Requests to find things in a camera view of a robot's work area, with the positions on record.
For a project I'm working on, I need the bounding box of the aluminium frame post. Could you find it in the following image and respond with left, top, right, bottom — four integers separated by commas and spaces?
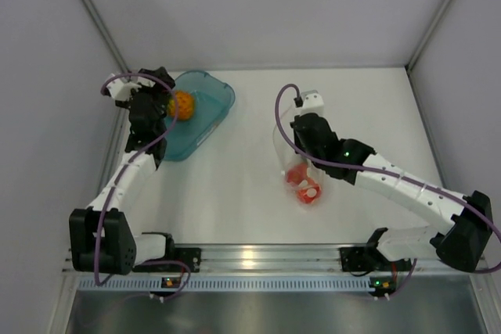
79, 0, 130, 73
405, 0, 455, 75

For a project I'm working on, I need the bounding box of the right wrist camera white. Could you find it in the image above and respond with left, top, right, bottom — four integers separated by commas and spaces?
294, 90, 324, 117

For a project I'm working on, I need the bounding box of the purple cable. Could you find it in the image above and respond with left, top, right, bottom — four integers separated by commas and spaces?
274, 83, 501, 300
93, 70, 193, 303

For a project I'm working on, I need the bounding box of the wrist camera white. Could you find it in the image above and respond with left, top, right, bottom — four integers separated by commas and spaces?
102, 74, 140, 102
294, 90, 324, 117

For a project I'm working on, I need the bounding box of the aluminium mounting rail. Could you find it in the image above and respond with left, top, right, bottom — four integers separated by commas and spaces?
62, 242, 488, 273

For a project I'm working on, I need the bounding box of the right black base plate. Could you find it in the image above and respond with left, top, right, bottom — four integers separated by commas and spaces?
339, 246, 391, 273

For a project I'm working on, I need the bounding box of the teal plastic bin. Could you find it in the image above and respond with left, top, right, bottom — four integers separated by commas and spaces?
164, 70, 236, 162

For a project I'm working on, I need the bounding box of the left aluminium frame post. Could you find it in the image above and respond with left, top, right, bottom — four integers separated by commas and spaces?
79, 0, 130, 73

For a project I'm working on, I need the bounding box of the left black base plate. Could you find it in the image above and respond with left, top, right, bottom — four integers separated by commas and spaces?
132, 246, 201, 273

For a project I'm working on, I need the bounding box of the fake red apple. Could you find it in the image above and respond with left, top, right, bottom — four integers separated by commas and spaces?
285, 163, 322, 205

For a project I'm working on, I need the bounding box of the right aluminium frame post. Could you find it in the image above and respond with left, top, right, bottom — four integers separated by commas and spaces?
405, 0, 455, 75

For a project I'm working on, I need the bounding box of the fake pineapple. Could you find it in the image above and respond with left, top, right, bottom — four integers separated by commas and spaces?
167, 91, 196, 121

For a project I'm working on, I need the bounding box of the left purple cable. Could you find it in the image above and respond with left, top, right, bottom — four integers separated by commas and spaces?
93, 70, 193, 303

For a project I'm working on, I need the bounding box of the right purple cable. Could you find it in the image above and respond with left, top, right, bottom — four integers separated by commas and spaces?
274, 83, 501, 300

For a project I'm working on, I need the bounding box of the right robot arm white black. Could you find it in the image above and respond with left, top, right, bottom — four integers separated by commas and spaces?
290, 113, 492, 272

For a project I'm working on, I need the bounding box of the clear zip top bag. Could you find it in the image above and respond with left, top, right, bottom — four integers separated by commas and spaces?
272, 125, 325, 208

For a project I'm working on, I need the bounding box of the white slotted cable duct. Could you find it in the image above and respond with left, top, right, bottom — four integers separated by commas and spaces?
78, 275, 379, 293

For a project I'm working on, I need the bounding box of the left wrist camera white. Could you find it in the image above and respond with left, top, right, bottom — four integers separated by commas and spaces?
102, 74, 140, 102

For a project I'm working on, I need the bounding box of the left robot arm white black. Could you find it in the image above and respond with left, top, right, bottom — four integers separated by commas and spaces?
69, 66, 177, 275

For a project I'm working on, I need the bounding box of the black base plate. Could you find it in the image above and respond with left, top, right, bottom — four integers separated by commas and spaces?
132, 246, 201, 273
339, 246, 391, 273

